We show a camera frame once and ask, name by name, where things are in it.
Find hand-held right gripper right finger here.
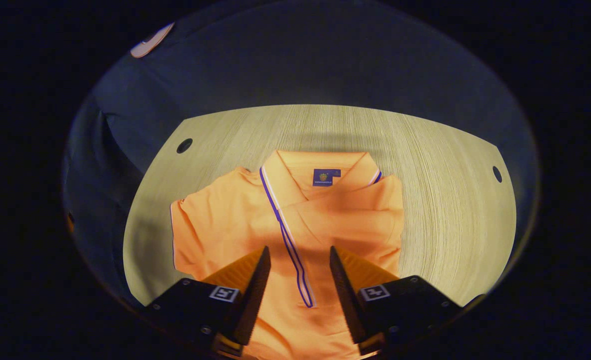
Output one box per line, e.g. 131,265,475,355
329,245,486,357

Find orange T-shirt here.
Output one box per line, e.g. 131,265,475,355
169,150,405,360

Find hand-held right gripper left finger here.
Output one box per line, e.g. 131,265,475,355
145,245,272,358

